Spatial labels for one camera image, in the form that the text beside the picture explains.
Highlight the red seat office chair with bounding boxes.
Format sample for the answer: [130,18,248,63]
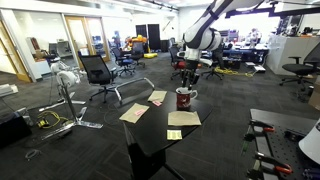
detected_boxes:
[169,45,188,81]

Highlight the cardboard box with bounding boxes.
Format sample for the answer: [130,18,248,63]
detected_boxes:
[308,75,320,112]

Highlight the black mesh office chair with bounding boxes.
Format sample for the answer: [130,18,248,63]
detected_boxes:
[78,54,119,104]

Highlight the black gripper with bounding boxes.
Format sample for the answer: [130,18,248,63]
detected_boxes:
[180,59,201,91]

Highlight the wooden framed glass door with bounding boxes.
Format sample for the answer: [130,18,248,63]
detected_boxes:
[64,15,111,69]

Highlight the white cabinet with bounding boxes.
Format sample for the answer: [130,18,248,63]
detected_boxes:
[266,34,320,77]

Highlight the orange handled clamp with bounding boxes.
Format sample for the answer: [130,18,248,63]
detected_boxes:
[253,151,294,176]
[248,119,277,134]

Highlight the black box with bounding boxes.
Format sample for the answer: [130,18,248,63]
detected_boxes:
[0,113,33,148]

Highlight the dark long desk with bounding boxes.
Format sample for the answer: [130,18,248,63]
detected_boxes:
[221,45,269,63]

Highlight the chrome tube frame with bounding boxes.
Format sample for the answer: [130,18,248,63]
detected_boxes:
[114,77,156,106]

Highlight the blue seat office chair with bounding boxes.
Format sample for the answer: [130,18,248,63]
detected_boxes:
[111,47,137,78]

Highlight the black table pedestal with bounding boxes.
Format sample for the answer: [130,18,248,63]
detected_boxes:
[123,123,185,180]

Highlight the black armrest office chair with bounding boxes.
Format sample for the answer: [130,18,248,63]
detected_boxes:
[279,43,320,92]

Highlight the long yellow cable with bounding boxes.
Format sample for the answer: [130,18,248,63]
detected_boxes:
[214,66,255,79]

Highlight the tall black cabinets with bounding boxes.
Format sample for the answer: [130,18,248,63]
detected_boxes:
[135,23,162,52]

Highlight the silver stand white head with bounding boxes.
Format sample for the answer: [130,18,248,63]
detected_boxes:
[38,59,87,113]
[41,70,104,140]

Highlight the yellow cable with plug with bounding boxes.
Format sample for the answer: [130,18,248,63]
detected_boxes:
[35,110,70,130]

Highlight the small brown paper napkin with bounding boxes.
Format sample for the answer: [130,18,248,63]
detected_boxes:
[119,102,151,124]

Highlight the black perforated breadboard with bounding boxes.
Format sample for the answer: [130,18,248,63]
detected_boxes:
[246,108,320,180]

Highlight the red mug white inside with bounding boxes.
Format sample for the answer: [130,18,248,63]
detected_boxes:
[175,86,199,110]

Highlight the yellow floor object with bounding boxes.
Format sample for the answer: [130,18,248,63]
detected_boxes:
[143,52,159,60]

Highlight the large brown paper napkin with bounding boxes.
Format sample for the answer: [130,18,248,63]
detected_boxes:
[167,110,202,127]

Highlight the grey coiled cable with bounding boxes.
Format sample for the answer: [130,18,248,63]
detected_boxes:
[24,148,42,162]

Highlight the white cone shaped cover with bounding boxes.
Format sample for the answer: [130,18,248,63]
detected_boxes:
[298,118,320,165]

